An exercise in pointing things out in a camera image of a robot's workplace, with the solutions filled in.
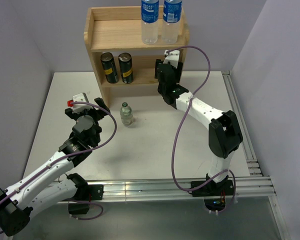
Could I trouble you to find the clear glass bottle green cap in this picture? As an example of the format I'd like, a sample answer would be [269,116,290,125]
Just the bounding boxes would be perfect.
[120,102,134,126]

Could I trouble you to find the black can yellow label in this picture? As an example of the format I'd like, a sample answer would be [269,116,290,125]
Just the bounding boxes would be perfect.
[118,52,134,84]

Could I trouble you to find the blue label water bottle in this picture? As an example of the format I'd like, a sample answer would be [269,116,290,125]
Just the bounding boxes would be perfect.
[161,0,183,45]

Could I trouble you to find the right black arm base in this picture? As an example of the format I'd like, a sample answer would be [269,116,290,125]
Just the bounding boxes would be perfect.
[189,179,237,215]

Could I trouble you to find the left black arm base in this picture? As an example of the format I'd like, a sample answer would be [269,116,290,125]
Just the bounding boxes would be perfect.
[67,184,104,216]

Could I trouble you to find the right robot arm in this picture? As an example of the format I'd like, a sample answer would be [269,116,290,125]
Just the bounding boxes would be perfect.
[154,59,243,195]

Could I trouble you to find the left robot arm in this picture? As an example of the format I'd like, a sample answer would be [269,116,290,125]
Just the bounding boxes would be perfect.
[0,93,111,237]

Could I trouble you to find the wooden two-tier shelf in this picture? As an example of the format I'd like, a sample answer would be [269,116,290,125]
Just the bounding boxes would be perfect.
[83,6,190,106]

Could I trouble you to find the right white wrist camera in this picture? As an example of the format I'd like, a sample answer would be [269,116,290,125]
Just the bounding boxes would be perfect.
[163,50,180,69]

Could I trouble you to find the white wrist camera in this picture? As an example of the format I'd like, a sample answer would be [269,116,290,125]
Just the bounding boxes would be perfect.
[67,92,91,114]
[163,50,180,69]

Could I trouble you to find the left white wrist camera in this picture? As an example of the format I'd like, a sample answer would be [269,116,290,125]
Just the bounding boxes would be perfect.
[67,92,91,114]

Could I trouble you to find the aluminium front rail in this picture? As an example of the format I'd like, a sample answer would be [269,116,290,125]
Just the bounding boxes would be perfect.
[47,176,276,203]

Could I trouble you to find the aluminium side rail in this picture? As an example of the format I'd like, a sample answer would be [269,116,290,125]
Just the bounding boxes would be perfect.
[221,70,291,240]

